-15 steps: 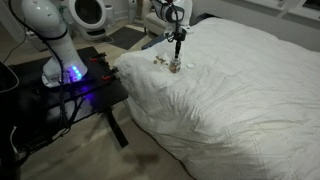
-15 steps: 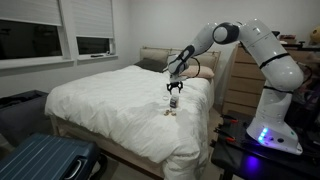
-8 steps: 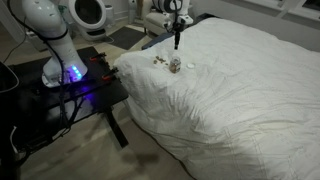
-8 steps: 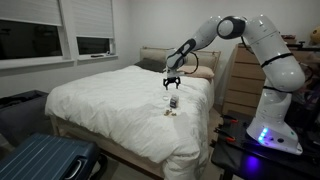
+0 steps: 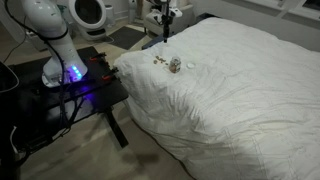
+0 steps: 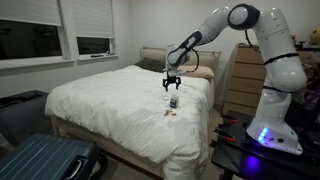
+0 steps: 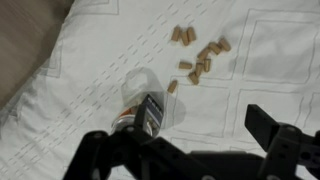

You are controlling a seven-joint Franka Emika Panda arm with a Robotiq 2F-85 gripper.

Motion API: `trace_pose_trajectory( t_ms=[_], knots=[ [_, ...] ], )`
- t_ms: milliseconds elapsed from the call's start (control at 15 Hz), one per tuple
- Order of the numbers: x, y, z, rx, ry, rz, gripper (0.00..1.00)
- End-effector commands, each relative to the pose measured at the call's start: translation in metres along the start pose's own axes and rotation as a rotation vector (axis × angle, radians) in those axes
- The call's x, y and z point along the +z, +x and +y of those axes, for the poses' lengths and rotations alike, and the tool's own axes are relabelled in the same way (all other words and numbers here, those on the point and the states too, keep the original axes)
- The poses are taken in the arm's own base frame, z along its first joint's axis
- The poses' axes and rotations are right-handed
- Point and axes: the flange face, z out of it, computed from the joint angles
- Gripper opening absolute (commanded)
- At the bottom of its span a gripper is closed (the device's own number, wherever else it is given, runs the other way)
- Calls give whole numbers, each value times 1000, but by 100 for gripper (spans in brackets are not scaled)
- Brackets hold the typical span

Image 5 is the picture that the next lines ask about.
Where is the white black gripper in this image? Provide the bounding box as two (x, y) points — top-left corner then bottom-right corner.
(150, 6), (184, 44)

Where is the dark blue mattress base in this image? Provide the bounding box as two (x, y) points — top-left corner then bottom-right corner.
(141, 32), (174, 51)

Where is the white armchair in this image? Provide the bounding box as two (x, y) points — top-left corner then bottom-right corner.
(143, 3), (197, 37)

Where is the small crumpled grey object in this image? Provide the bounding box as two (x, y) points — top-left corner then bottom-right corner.
(168, 56), (182, 74)

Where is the dark floor mat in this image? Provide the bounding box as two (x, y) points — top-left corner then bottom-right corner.
(108, 25), (148, 51)

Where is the tall white appliance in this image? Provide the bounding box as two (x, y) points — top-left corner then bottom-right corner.
(127, 0), (138, 25)

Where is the small white bin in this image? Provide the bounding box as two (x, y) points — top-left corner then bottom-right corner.
(104, 3), (117, 28)

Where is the red black clamp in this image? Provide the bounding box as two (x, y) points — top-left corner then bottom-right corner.
(101, 67), (120, 81)
(88, 52), (108, 63)

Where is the round white appliance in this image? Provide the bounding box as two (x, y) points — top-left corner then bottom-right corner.
(68, 0), (108, 42)

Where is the black robot table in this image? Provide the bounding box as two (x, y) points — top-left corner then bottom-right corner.
(8, 45), (130, 149)

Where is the white bed duvet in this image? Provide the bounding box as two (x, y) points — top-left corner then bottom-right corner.
(113, 17), (320, 180)

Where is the black rounded object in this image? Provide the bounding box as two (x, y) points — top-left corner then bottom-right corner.
(0, 61), (20, 94)

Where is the white cable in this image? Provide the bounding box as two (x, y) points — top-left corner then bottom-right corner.
(9, 125), (21, 156)

